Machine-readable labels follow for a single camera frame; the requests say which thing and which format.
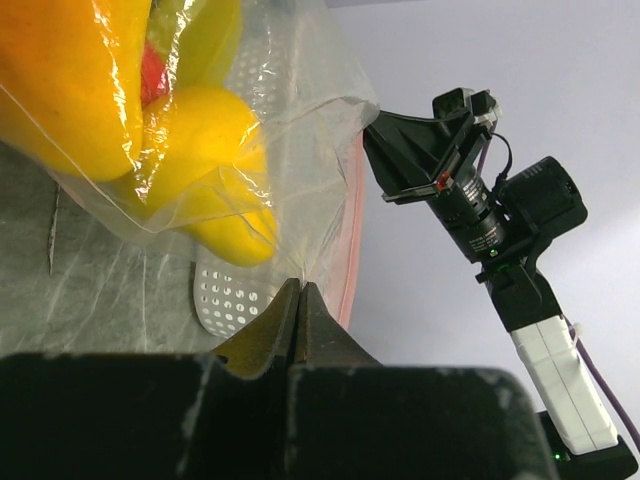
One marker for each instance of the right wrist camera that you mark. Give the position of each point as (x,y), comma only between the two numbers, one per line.
(482,104)

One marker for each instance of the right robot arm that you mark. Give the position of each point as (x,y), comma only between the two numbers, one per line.
(590,434)

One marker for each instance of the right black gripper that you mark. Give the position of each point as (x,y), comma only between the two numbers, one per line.
(436,161)

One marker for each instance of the yellow bell pepper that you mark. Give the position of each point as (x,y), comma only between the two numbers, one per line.
(203,171)

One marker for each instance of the red strawberry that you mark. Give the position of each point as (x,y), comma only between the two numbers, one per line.
(153,75)

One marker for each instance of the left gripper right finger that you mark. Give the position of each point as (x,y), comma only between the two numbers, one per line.
(349,417)

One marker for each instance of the white plastic basket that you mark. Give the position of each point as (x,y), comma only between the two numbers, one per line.
(227,297)

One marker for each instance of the yellow-green mango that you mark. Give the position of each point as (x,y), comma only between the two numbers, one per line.
(197,40)

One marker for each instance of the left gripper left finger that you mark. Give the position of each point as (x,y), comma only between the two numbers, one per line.
(213,415)

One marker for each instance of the clear zip top bag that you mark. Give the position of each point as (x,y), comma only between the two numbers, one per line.
(296,71)

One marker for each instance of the orange mango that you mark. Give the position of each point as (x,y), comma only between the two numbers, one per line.
(71,83)

